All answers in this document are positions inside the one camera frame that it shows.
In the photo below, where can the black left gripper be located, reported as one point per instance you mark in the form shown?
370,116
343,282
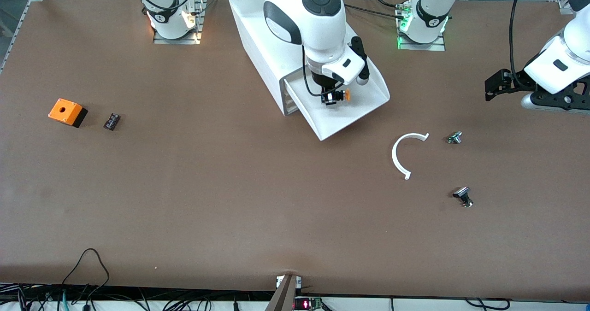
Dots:
515,81

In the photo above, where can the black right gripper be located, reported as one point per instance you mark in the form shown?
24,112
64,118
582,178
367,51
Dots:
321,80

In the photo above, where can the orange capped push button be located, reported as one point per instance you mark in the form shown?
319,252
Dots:
346,95

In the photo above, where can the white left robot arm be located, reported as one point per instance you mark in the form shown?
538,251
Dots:
433,7

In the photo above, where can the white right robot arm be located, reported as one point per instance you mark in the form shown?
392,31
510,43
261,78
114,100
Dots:
318,30

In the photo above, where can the white drawer cabinet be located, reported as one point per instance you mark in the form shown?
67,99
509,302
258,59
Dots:
249,11

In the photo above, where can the chrome tee fitting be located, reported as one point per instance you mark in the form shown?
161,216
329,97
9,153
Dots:
454,138

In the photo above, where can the circuit board with red display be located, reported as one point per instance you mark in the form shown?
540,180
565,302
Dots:
305,304

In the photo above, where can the small black contact block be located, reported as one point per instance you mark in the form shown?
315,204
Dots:
112,121

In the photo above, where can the orange box with black base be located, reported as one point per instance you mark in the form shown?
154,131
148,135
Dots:
64,110

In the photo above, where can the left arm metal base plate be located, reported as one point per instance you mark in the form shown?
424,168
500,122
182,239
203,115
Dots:
433,47

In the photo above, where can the white semicircular bracket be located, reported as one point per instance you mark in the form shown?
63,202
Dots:
394,156

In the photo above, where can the aluminium corner bracket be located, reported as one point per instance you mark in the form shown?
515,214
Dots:
564,4

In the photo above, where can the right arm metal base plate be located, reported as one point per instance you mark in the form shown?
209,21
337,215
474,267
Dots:
177,41

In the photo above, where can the white post clamp bracket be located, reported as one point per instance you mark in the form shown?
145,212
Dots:
278,282

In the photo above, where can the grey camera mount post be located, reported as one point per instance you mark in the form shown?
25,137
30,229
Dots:
283,297

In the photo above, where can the short aluminium table rail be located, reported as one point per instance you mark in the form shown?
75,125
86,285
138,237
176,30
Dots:
18,30

